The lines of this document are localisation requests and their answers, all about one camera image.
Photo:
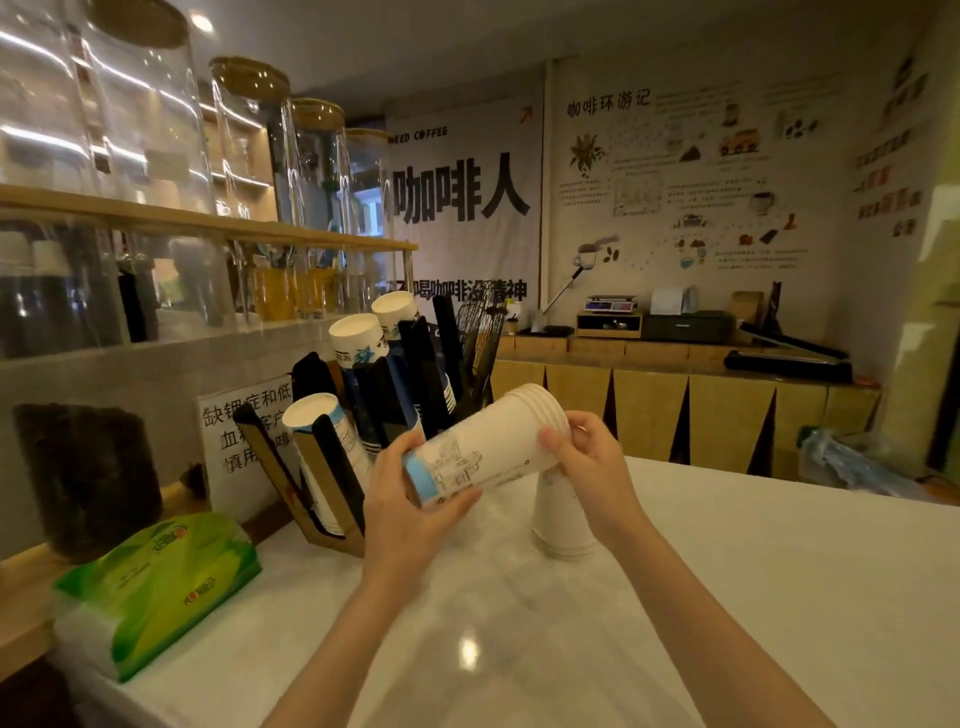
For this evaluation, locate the person's left thumb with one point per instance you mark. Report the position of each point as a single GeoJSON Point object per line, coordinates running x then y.
{"type": "Point", "coordinates": [454, 506]}

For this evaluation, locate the plain white paper cup stack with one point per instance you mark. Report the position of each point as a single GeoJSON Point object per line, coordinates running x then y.
{"type": "Point", "coordinates": [559, 521]}

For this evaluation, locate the small digital scale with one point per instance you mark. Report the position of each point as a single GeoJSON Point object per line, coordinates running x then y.
{"type": "Point", "coordinates": [611, 304]}

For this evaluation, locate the dark bottles under shelf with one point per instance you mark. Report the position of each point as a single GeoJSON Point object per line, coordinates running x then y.
{"type": "Point", "coordinates": [60, 292]}

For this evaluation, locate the person's left forearm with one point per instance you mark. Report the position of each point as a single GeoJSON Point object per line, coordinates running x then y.
{"type": "Point", "coordinates": [352, 660]}

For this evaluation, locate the blue-banded paper cup stack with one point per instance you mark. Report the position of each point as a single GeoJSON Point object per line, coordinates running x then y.
{"type": "Point", "coordinates": [495, 442]}

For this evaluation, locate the white notice sign card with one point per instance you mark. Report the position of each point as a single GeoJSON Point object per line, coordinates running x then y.
{"type": "Point", "coordinates": [225, 442]}

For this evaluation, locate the dark coffee bean jar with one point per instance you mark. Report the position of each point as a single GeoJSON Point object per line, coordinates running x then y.
{"type": "Point", "coordinates": [86, 480]}

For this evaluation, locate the large glass jar cork lid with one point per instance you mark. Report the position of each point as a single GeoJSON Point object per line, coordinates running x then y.
{"type": "Point", "coordinates": [142, 112]}

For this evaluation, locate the person's left hand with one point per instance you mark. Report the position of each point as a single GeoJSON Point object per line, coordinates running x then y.
{"type": "Point", "coordinates": [397, 525]}

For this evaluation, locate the person's right thumb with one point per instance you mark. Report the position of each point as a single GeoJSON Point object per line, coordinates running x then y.
{"type": "Point", "coordinates": [559, 452]}

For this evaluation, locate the wooden back counter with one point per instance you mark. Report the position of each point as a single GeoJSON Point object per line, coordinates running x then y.
{"type": "Point", "coordinates": [720, 409]}

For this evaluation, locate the long black bar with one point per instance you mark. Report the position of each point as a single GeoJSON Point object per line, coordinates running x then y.
{"type": "Point", "coordinates": [787, 366]}

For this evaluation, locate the brown paper bag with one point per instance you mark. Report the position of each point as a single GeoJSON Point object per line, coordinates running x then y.
{"type": "Point", "coordinates": [746, 307]}

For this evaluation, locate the white banner black lettering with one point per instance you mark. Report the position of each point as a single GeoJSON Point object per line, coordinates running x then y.
{"type": "Point", "coordinates": [465, 247]}

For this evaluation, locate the paper cup stack blue print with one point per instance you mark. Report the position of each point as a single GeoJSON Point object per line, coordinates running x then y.
{"type": "Point", "coordinates": [358, 341]}
{"type": "Point", "coordinates": [395, 306]}

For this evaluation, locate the wooden shelf board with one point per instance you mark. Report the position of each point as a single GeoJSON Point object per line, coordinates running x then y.
{"type": "Point", "coordinates": [187, 221]}

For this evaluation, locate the medium glass jar cork lid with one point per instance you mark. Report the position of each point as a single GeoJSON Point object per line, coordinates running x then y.
{"type": "Point", "coordinates": [251, 142]}

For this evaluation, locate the large glass jar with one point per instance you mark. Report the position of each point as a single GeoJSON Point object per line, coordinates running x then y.
{"type": "Point", "coordinates": [37, 97]}

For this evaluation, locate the amber glass jar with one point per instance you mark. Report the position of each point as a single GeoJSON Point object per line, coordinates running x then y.
{"type": "Point", "coordinates": [319, 291]}
{"type": "Point", "coordinates": [274, 294]}

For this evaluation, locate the small glass jar cork lid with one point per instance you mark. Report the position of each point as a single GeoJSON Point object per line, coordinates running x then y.
{"type": "Point", "coordinates": [367, 187]}
{"type": "Point", "coordinates": [319, 165]}

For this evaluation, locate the illustrated coffee wall poster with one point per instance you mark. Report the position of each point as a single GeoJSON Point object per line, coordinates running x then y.
{"type": "Point", "coordinates": [675, 172]}

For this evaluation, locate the person's right forearm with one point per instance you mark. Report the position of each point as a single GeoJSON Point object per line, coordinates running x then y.
{"type": "Point", "coordinates": [712, 645]}

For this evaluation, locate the black wooden cup holder rack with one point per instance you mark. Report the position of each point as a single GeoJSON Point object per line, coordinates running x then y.
{"type": "Point", "coordinates": [341, 480]}

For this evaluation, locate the black printer box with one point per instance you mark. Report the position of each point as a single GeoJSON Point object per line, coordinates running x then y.
{"type": "Point", "coordinates": [688, 327]}

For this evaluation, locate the green tissue packet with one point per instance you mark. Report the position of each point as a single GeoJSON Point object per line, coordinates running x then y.
{"type": "Point", "coordinates": [157, 585]}

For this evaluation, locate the short paper cup stack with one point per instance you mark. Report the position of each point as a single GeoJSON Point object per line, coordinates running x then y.
{"type": "Point", "coordinates": [319, 416]}

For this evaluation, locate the person's right hand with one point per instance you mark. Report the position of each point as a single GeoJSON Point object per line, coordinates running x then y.
{"type": "Point", "coordinates": [600, 480]}

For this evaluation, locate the clear plastic bag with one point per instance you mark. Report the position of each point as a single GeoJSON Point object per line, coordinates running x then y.
{"type": "Point", "coordinates": [855, 465]}

